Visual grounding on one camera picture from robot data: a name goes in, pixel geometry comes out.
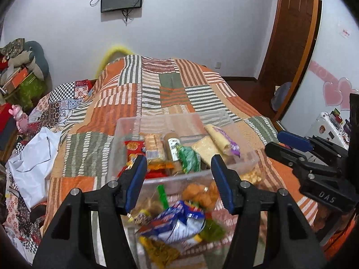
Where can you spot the yellow snack packet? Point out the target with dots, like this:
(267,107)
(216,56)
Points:
(158,250)

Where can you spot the small red white label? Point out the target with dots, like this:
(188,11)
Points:
(346,33)

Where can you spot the grey bag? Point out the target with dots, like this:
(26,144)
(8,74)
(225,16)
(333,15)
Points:
(282,96)

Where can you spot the checkered floral quilt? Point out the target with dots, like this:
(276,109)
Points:
(64,101)

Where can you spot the striped patchwork blanket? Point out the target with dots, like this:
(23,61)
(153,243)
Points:
(174,89)

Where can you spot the green snack packet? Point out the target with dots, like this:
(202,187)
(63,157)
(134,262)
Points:
(189,158)

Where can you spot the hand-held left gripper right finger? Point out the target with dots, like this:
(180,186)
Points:
(221,179)

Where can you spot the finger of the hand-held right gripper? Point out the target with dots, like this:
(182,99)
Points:
(283,152)
(293,140)

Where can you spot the white wall socket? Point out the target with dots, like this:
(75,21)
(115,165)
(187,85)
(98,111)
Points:
(217,65)

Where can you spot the yellow plush object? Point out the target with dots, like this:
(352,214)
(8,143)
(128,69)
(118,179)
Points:
(112,49)

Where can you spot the orange snack packet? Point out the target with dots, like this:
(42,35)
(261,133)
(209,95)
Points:
(160,168)

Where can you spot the dark patterned cloth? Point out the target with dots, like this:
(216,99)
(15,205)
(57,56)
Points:
(14,46)

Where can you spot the white appliance with stickers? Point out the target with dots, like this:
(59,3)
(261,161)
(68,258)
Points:
(322,123)

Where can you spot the clear plastic container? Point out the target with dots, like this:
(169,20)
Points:
(179,123)

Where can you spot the green stick packet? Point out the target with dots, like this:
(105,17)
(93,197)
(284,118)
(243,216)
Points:
(162,196)

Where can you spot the pink plush toy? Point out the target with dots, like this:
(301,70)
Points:
(19,116)

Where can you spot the red box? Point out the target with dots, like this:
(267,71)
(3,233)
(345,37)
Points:
(5,117)

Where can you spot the red snack packet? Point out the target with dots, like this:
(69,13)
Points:
(131,148)

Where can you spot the clear biscuit packet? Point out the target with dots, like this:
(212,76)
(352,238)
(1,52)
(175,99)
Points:
(153,145)

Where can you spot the blue white snack bag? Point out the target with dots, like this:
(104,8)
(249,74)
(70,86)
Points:
(174,224)

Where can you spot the purple snack packet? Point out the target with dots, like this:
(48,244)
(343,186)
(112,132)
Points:
(221,138)

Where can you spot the yellow fried snack bag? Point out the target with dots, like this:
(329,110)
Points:
(252,177)

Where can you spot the pale yellow cake packet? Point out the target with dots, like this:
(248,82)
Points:
(204,148)

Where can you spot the lime green packet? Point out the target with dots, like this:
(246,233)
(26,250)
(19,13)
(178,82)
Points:
(214,229)

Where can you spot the pink heart sticker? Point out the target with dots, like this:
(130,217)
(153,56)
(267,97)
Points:
(336,92)

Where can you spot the orange fried snack bag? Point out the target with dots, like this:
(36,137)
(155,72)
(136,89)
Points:
(202,196)

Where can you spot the orange cardboard box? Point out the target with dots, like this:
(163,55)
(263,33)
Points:
(18,78)

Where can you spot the brown cracker roll packet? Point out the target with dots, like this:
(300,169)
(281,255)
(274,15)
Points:
(171,143)

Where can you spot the clear brown snack packet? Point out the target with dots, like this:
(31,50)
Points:
(145,210)

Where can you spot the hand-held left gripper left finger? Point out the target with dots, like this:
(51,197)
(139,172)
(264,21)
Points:
(137,179)

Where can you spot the green patterned bag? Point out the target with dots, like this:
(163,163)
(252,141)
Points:
(28,89)

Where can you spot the white cloth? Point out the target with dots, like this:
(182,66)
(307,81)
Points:
(30,168)

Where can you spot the grey plush toy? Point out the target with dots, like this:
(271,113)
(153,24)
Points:
(25,58)

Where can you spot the brown wooden door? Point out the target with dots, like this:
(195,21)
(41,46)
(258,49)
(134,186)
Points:
(291,28)

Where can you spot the curved wooden door frame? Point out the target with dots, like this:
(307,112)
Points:
(315,33)

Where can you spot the orange cloth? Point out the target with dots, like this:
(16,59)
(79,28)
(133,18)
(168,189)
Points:
(333,229)

